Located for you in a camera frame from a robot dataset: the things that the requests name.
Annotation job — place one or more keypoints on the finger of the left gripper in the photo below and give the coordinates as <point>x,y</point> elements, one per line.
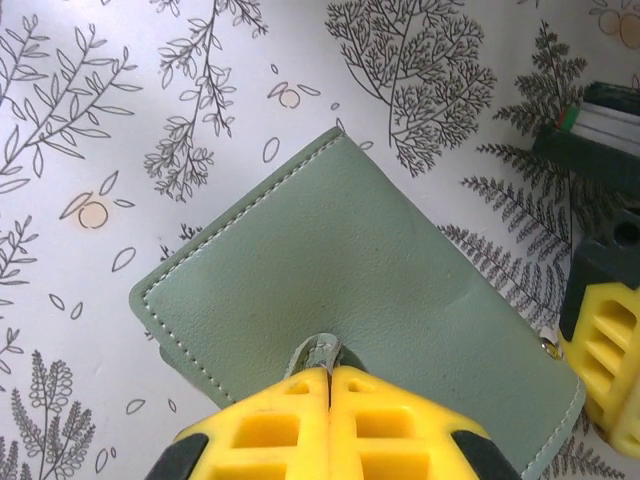
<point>600,147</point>
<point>610,350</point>

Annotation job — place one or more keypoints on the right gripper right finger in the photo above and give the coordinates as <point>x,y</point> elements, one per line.
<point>400,435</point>

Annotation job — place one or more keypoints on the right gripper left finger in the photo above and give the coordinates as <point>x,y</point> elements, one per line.
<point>260,435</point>

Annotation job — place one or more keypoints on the green leather card holder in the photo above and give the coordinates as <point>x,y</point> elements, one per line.
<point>340,260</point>

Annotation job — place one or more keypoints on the floral patterned table cover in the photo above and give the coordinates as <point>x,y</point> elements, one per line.
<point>225,50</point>

